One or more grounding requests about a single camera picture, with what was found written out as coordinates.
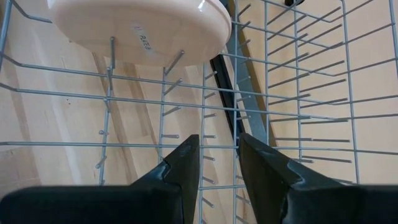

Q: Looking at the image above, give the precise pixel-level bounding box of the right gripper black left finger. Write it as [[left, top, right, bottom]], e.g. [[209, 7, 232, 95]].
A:
[[0, 134, 200, 224]]

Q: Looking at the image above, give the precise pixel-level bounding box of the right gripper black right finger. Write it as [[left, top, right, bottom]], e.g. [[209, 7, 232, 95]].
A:
[[238, 133, 398, 224]]

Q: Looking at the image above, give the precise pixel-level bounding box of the grey wire dish rack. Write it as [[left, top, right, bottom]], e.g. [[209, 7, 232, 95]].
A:
[[0, 0, 398, 224]]

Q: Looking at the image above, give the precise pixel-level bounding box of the peach plate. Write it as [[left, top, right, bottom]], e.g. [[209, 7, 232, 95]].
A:
[[46, 0, 233, 68]]

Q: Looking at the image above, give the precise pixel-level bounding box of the light wood desk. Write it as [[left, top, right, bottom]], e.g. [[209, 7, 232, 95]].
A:
[[242, 0, 398, 224]]

